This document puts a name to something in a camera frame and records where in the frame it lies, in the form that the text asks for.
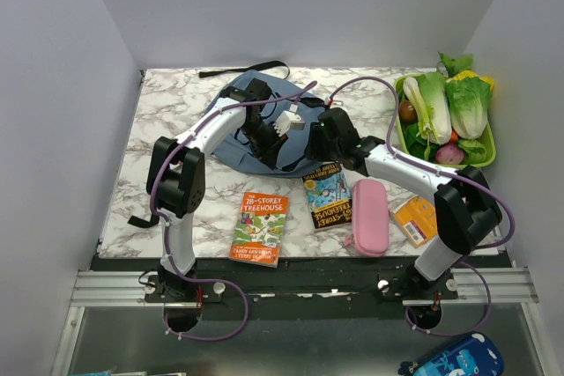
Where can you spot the pink pencil case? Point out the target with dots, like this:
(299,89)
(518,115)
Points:
(370,219)

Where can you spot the green plastic vegetable basket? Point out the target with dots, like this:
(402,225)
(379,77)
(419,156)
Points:
(478,152)

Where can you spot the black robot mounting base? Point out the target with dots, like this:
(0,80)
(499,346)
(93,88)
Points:
(298,289)

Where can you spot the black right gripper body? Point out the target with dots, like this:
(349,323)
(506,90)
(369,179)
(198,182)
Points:
(318,147)

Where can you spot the blue student backpack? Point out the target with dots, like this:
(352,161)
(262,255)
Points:
(235,151)

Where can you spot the white green leek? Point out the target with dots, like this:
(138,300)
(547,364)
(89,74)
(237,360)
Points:
(412,93)

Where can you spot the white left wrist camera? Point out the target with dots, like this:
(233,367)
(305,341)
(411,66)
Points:
(289,120)

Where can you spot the green leafy lettuce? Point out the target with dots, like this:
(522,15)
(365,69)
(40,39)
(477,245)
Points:
(455,65)

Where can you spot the black storey treehouse book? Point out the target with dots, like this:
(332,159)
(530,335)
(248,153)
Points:
(328,196)

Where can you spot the left napa cabbage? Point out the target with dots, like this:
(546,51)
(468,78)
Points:
(432,89)

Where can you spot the yellow corn cob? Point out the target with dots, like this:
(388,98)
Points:
(471,74)

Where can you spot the purple red onion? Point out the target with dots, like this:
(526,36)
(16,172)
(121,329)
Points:
(449,154)

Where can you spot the orange carrot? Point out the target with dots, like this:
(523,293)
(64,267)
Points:
(454,136)

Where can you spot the brown mushroom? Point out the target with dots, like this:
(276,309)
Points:
(407,112)

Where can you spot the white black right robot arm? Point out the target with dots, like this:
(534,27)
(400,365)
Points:
(465,209)

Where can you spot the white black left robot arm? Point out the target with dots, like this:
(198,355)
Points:
(176,179)

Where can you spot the orange notebook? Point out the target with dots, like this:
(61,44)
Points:
(416,219)

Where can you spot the napa cabbage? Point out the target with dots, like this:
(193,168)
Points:
(469,101)
(432,89)

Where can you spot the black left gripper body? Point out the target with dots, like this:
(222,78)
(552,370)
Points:
(263,137)

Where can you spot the orange storey treehouse book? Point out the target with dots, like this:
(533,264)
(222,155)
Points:
(259,229)

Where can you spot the aluminium rail frame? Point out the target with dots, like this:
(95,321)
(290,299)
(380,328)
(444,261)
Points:
(499,285)

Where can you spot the blue shark pencil case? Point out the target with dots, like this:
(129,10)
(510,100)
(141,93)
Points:
(473,354)

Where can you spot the right napa cabbage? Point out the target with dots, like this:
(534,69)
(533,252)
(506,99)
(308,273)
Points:
(469,101)

